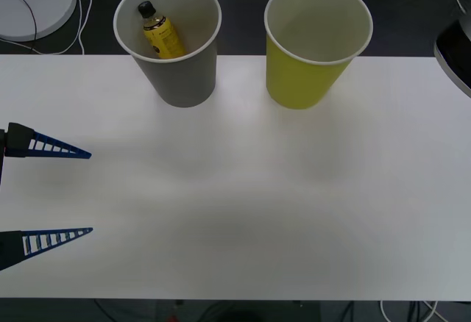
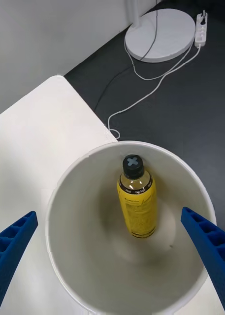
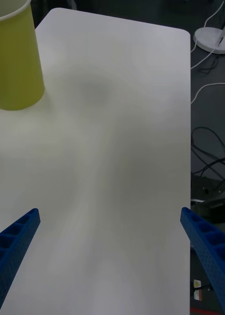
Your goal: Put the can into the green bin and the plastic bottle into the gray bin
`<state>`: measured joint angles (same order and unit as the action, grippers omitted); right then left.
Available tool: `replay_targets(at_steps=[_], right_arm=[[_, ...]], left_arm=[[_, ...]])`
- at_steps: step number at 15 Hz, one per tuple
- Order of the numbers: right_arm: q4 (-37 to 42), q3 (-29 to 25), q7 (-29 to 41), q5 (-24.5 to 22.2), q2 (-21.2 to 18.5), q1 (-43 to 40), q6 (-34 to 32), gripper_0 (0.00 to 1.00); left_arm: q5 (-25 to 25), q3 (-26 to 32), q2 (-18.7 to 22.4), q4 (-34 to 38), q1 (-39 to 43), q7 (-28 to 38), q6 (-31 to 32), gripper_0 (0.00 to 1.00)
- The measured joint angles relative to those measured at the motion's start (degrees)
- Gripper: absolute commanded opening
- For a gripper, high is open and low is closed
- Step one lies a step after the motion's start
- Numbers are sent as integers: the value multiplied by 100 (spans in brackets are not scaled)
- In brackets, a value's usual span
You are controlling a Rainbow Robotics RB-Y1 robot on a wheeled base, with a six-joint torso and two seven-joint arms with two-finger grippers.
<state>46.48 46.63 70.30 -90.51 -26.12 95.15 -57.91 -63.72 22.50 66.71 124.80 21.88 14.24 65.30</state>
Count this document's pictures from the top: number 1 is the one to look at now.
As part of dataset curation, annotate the white power strip cable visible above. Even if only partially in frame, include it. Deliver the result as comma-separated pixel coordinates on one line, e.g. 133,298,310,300
0,0,93,57

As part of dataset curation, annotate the white round disc base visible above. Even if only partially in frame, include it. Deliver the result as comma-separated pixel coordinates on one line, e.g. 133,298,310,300
0,0,78,43

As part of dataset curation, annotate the yellow bottle with black cap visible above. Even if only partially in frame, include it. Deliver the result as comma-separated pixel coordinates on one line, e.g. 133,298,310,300
137,1,188,60

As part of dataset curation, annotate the white cable under table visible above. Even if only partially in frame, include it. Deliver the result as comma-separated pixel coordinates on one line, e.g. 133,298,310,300
380,298,439,322

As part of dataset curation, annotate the thin black cable over disc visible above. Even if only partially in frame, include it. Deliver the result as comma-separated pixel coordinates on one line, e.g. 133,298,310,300
0,0,38,55

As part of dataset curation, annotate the yellow-green plastic bin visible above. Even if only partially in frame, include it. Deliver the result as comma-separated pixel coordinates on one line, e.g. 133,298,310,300
263,0,374,110

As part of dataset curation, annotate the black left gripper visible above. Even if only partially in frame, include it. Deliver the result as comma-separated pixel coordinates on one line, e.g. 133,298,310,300
0,122,94,272

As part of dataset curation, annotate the grey plastic bin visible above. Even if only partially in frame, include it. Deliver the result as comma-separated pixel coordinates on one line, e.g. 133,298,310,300
112,0,222,109

